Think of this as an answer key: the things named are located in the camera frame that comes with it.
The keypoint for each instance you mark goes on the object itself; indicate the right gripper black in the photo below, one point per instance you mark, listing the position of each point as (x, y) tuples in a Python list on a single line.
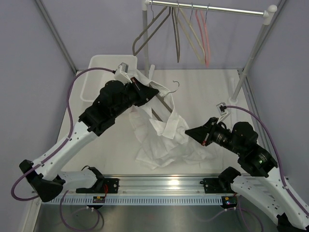
[(204, 134)]

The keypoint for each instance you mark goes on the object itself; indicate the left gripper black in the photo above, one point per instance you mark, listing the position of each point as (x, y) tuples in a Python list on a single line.
[(143, 93)]

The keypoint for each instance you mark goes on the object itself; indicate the white shirt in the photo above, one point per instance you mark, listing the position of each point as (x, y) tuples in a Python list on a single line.
[(164, 142)]

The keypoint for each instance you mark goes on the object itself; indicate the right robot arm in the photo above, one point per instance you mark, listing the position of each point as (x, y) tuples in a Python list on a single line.
[(285, 211)]

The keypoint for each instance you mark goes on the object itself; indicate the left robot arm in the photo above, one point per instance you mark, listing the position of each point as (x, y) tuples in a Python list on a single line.
[(45, 175)]

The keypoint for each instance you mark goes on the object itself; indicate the cream hanger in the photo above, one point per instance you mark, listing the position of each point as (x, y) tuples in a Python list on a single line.
[(191, 35)]

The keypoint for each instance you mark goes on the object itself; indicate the pink hanger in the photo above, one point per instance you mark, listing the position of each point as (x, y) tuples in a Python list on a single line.
[(201, 19)]

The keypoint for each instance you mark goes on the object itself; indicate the white plastic basket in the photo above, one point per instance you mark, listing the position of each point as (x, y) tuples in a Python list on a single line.
[(96, 79)]

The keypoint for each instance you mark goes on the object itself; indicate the clothes rack metal white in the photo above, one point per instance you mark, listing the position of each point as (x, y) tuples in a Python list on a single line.
[(150, 29)]

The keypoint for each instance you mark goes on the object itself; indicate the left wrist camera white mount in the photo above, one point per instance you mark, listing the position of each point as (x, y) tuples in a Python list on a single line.
[(121, 74)]

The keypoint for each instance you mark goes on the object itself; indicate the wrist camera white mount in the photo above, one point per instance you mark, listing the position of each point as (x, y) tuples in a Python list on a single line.
[(121, 74), (223, 111)]

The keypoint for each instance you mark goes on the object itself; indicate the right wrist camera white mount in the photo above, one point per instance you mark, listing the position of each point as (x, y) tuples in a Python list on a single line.
[(223, 111)]

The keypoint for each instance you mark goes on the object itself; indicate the aluminium rail with cable duct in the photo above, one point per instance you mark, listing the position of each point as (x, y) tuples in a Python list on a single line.
[(184, 190)]

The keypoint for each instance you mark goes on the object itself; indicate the left enclosure frame post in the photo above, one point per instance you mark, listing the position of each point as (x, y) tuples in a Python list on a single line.
[(55, 34)]

